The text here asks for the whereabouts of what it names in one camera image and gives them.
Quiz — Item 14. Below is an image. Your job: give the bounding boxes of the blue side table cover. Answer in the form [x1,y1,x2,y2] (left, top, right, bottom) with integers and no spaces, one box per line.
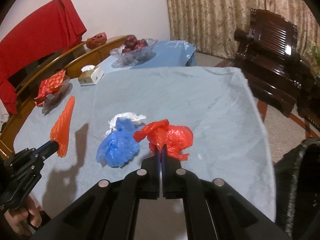
[99,40,197,74]

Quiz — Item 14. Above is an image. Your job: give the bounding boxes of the clear plastic snack tray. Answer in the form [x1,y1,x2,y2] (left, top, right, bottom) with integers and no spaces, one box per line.
[42,75,73,115]

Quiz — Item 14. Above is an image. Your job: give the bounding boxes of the person's left hand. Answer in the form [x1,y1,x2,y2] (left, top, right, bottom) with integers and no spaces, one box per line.
[4,196,42,237]

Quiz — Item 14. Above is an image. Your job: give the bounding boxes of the red cloth cover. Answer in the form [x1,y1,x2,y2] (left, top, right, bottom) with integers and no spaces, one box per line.
[1,0,87,114]

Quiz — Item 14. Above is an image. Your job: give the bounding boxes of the black trash bin bag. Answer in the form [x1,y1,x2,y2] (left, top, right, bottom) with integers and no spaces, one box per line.
[274,138,319,239]

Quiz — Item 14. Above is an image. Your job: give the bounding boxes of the green potted plant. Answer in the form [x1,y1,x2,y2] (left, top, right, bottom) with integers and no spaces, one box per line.
[305,41,319,68]

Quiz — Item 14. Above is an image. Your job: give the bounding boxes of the light blue tablecloth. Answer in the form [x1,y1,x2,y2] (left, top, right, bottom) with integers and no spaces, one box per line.
[12,65,277,240]

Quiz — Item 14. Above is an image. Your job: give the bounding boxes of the tissue box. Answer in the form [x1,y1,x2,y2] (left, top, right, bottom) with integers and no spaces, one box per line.
[78,65,104,86]

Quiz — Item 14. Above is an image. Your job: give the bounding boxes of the white crumpled tissue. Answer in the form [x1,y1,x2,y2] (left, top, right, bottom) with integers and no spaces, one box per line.
[104,112,146,138]

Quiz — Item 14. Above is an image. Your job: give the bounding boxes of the dark red apples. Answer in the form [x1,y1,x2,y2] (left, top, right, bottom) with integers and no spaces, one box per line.
[122,35,148,53]

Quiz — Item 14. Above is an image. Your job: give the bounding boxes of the red snack packet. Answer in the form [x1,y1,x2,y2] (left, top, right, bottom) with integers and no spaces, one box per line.
[34,69,66,107]

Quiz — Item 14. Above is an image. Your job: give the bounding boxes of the orange foam fruit net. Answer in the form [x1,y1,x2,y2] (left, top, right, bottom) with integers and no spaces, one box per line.
[50,96,75,158]

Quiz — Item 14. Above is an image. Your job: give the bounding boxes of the beige patterned curtain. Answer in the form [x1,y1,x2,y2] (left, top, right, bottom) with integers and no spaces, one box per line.
[167,0,319,59]

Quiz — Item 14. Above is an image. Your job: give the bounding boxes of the glass fruit bowl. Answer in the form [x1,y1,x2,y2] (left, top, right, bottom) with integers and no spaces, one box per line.
[110,38,158,68]

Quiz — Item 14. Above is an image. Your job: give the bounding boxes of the red plastic bag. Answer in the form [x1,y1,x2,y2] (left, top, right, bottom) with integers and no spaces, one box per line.
[133,119,193,161]

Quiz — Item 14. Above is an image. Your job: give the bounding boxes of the blue plastic bag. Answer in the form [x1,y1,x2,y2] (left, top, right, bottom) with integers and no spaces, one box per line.
[96,123,140,167]

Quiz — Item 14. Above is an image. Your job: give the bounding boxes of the dark wooden armchair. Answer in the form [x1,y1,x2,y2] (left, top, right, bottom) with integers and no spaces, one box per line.
[234,9,319,127]

